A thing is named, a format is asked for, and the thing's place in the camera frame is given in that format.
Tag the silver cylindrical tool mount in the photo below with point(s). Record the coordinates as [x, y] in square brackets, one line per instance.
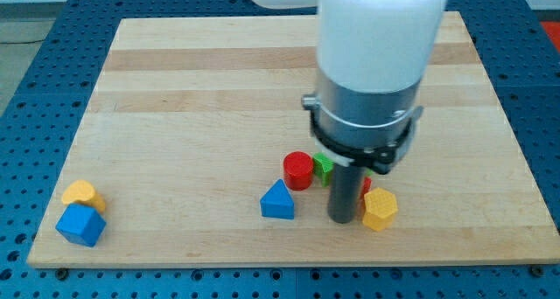
[363, 129]

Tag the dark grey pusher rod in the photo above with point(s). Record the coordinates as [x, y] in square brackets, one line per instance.
[345, 189]

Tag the yellow hexagon block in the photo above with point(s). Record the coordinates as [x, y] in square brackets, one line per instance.
[380, 209]

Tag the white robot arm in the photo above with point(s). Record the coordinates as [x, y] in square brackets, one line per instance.
[371, 57]

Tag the red block behind rod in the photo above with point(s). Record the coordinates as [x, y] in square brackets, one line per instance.
[366, 185]

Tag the green block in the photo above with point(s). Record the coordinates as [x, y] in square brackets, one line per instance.
[322, 168]

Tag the red cylinder block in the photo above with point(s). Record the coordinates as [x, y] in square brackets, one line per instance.
[298, 170]

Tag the blue triangle block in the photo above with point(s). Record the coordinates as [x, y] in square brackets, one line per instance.
[277, 202]

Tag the wooden board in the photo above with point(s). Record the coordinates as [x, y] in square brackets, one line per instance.
[188, 126]

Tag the yellow heart block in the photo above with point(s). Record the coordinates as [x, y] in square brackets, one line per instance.
[83, 192]

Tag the blue cube block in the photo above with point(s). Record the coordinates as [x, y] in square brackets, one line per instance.
[81, 224]

